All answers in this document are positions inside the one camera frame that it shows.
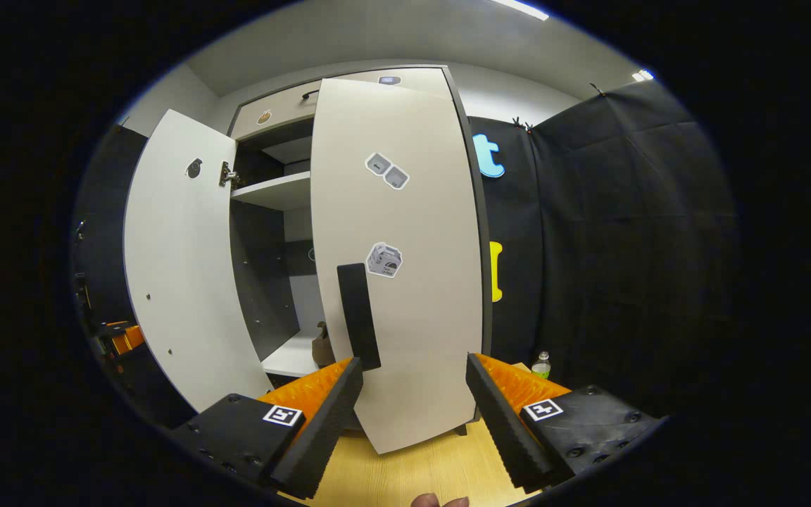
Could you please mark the ceiling light strip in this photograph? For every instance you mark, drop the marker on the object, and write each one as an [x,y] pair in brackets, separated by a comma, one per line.
[522,8]
[643,74]

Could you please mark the clear plastic bottle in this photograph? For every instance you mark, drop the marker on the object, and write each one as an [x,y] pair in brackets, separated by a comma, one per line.
[541,366]

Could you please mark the white cabinet drawer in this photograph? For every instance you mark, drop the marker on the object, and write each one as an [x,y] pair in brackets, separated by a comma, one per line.
[282,111]

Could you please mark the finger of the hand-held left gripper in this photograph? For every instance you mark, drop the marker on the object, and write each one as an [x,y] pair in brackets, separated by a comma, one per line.
[115,324]
[127,339]

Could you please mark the metal door hinge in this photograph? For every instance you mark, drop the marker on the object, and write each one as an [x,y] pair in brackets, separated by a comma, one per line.
[228,174]

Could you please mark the white shoe cabinet door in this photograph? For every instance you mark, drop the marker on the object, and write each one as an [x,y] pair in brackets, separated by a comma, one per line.
[180,282]
[434,317]

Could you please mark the black backdrop cloth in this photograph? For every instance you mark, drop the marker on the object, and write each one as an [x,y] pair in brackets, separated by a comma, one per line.
[624,246]
[106,211]

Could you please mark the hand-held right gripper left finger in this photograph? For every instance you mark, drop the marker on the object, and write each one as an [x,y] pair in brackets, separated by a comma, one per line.
[331,422]

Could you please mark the white cabinet shelf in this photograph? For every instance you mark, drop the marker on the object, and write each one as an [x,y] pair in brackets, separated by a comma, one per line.
[293,360]
[275,191]

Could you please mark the brown fluffy shoe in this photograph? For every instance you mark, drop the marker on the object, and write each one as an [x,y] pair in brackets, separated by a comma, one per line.
[322,346]

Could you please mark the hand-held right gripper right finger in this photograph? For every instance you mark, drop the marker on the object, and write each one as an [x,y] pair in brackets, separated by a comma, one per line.
[497,422]

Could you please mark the white shoe cabinet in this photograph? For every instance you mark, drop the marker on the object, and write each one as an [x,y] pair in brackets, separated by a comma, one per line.
[258,282]

